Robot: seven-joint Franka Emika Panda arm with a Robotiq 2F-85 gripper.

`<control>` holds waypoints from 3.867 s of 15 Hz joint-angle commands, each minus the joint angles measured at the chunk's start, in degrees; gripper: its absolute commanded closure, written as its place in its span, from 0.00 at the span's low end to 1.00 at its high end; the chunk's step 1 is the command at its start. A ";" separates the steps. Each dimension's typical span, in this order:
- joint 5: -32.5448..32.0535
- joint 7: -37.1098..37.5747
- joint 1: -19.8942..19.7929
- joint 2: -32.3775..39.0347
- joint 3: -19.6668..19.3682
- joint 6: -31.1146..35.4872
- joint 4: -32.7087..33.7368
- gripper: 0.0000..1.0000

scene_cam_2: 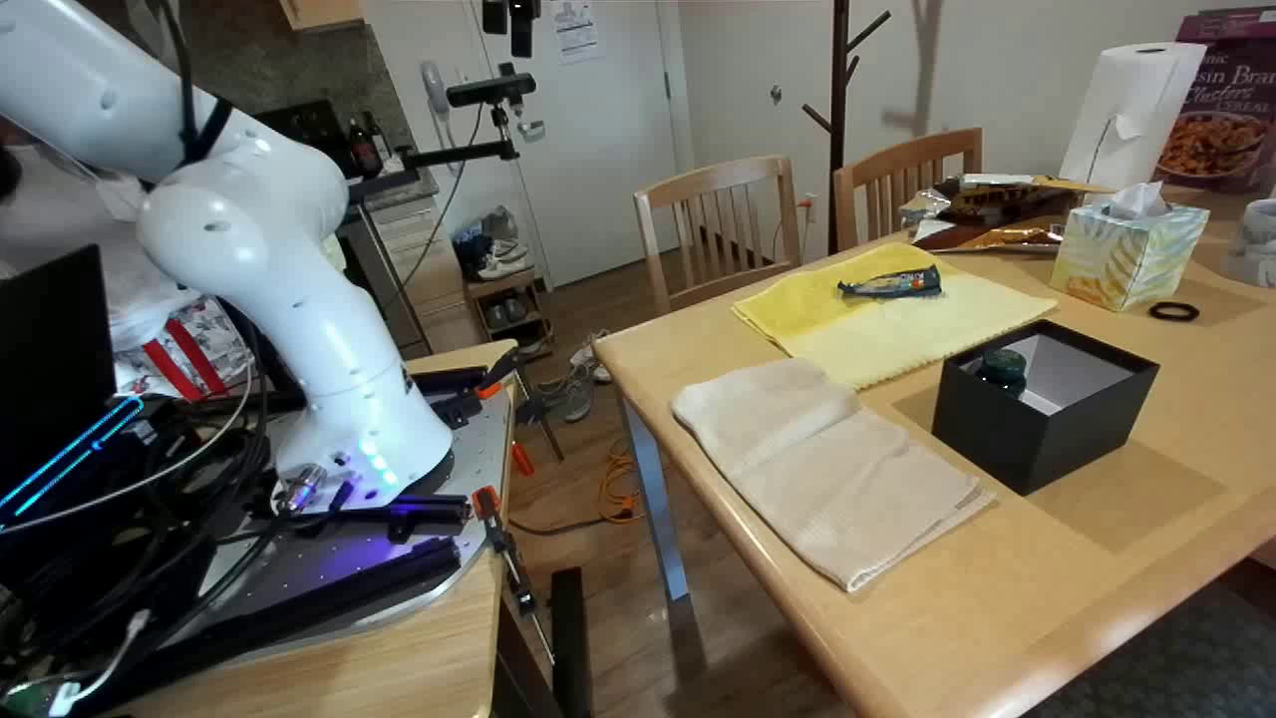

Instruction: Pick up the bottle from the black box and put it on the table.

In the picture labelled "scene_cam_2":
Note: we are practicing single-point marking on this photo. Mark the small green-capped bottle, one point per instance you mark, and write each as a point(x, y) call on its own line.
point(1006, 372)

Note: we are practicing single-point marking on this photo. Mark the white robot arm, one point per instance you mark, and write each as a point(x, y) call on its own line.
point(239, 212)

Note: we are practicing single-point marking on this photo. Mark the black open box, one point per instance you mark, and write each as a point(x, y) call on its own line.
point(1077, 403)

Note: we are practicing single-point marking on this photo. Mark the patterned tissue box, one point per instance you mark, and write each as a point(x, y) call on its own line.
point(1128, 248)

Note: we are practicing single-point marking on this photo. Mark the purple food box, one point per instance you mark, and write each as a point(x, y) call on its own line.
point(1228, 130)

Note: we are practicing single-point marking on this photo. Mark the shoe rack with shoes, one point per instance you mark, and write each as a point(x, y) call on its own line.
point(502, 282)

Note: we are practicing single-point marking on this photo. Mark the left wooden chair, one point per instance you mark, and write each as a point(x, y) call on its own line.
point(717, 230)

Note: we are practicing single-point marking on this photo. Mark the wooden chair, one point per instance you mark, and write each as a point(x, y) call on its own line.
point(717, 230)
point(877, 188)

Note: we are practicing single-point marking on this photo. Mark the yellow cloth mat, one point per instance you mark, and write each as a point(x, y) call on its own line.
point(870, 341)

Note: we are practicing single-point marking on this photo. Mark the beige folded towel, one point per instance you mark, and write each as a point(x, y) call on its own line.
point(839, 484)

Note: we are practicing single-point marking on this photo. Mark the right wooden chair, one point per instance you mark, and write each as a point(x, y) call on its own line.
point(877, 188)

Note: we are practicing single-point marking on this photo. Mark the dark snack wrapper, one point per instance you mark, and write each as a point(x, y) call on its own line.
point(894, 283)

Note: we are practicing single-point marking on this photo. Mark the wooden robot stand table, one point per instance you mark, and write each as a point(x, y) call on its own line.
point(454, 653)

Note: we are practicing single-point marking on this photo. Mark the dark coat stand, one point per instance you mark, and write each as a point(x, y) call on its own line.
point(842, 66)

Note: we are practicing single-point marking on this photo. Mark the brown snack packets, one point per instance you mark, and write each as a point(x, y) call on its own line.
point(991, 212)

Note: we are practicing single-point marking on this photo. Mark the white paper towel roll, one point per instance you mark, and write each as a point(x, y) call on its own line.
point(1131, 110)

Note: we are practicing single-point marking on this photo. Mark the black monitor screen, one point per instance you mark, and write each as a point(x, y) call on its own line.
point(55, 359)

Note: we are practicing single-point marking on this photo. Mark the black camera on stand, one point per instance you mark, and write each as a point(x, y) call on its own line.
point(491, 99)

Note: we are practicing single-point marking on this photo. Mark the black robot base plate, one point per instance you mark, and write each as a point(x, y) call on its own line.
point(310, 581)

